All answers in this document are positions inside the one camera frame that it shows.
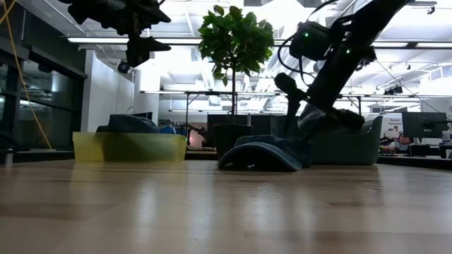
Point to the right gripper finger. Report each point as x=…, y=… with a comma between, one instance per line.
x=328, y=127
x=294, y=118

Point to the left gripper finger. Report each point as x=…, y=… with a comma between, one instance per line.
x=153, y=17
x=141, y=49

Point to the slate grey cap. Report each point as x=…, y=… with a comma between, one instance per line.
x=309, y=118

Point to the blue denim cap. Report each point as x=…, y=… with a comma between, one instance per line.
x=261, y=155

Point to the navy blue cap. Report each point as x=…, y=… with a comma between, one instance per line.
x=129, y=124

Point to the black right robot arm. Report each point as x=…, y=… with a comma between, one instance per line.
x=381, y=17

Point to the long ceiling light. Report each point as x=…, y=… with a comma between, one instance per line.
x=423, y=44
x=99, y=40

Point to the blue-grey plastic bin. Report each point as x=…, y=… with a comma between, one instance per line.
x=353, y=148

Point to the white printed sign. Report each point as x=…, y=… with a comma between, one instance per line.
x=393, y=127

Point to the potted green plant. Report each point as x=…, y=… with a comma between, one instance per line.
x=231, y=141

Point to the person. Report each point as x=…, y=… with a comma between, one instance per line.
x=404, y=141

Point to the black computer monitor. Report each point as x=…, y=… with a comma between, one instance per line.
x=423, y=125

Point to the yellow translucent plastic bin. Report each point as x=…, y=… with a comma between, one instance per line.
x=141, y=148

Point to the round black ceiling camera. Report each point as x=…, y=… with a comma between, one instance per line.
x=124, y=67

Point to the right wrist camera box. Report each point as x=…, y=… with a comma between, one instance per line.
x=310, y=40

